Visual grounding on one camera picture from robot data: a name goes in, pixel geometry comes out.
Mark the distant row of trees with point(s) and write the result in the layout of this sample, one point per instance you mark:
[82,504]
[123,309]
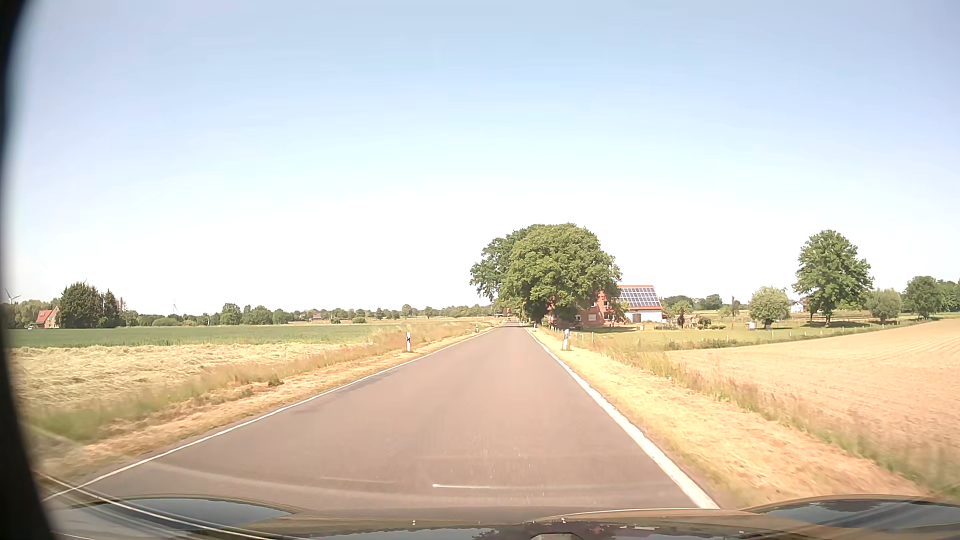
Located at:
[300,314]

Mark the pale stubble field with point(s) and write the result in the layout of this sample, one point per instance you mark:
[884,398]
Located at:
[862,375]

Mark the red brick farmhouse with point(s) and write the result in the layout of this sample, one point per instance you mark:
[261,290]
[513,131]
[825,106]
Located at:
[47,318]

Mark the mown hay field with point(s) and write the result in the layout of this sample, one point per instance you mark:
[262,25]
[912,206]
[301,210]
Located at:
[150,360]

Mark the dry grass verge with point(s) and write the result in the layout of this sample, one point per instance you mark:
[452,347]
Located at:
[720,442]
[225,409]

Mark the tall green tree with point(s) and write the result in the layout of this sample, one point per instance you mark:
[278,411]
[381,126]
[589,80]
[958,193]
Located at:
[831,270]

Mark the large green tree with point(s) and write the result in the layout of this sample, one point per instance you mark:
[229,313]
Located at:
[551,270]

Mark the green meadow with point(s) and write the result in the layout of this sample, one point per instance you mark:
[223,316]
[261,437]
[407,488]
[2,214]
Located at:
[720,335]

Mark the red brick house solar roof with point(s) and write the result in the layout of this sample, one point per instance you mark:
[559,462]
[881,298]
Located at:
[634,306]

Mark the road markings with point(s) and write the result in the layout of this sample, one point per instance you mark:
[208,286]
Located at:
[637,437]

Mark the car's own bonnet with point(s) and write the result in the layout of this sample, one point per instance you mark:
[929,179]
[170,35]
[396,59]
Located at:
[480,525]

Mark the dark tree clump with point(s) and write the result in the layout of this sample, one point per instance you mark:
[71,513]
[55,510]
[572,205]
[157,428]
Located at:
[88,306]

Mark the grey asphalt road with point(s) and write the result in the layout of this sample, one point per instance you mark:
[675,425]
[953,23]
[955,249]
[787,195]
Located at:
[480,420]

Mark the dark green tree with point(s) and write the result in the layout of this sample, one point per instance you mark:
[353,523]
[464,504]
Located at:
[924,294]

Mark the small round tree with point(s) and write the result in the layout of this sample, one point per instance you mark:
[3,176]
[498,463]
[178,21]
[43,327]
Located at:
[885,303]
[769,304]

